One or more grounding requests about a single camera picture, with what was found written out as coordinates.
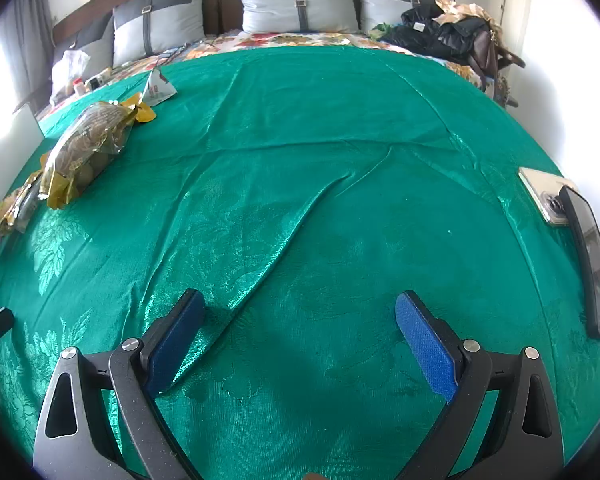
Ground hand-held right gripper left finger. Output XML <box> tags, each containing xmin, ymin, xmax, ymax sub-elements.
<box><xmin>32</xmin><ymin>288</ymin><xmax>206</xmax><ymax>480</ymax></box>

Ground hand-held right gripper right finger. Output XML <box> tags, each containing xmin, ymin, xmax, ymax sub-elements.
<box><xmin>395</xmin><ymin>290</ymin><xmax>566</xmax><ymax>480</ymax></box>

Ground large clear bag round snacks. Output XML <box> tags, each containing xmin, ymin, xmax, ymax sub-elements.
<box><xmin>39</xmin><ymin>101</ymin><xmax>141</xmax><ymax>210</ymax></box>

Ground black smartphone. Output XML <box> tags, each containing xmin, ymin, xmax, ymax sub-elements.
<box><xmin>559</xmin><ymin>185</ymin><xmax>600</xmax><ymax>338</ymax></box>

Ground gold smartphone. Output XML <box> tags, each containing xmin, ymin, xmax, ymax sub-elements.
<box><xmin>517</xmin><ymin>166</ymin><xmax>579</xmax><ymax>227</ymax></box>

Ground green patterned blanket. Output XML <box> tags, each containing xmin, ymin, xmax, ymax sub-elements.
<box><xmin>0</xmin><ymin>45</ymin><xmax>600</xmax><ymax>480</ymax></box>

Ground flat yellow snack packet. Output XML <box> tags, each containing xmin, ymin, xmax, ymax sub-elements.
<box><xmin>124</xmin><ymin>91</ymin><xmax>157</xmax><ymax>124</ymax></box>

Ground silver white snack packet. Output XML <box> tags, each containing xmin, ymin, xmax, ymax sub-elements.
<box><xmin>142</xmin><ymin>69</ymin><xmax>179</xmax><ymax>107</ymax></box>

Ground white plastic bag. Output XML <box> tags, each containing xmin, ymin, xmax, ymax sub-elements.
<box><xmin>50</xmin><ymin>50</ymin><xmax>91</xmax><ymax>105</ymax></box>

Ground brown handbag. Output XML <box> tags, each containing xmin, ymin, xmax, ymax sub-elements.
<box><xmin>467</xmin><ymin>25</ymin><xmax>526</xmax><ymax>93</ymax></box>

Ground grey curtain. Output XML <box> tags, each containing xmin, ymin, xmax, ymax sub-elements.
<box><xmin>0</xmin><ymin>0</ymin><xmax>56</xmax><ymax>106</ymax></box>

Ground black jacket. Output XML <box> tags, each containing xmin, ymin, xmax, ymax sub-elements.
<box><xmin>380</xmin><ymin>2</ymin><xmax>496</xmax><ymax>66</ymax></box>

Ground floral bedsheet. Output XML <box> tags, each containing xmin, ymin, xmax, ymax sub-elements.
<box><xmin>35</xmin><ymin>30</ymin><xmax>511</xmax><ymax>121</ymax></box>

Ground beige patterned cloth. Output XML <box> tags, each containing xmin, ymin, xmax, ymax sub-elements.
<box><xmin>432</xmin><ymin>0</ymin><xmax>497</xmax><ymax>26</ymax></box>

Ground brown headboard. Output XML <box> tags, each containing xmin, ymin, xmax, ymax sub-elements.
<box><xmin>52</xmin><ymin>0</ymin><xmax>443</xmax><ymax>61</ymax></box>

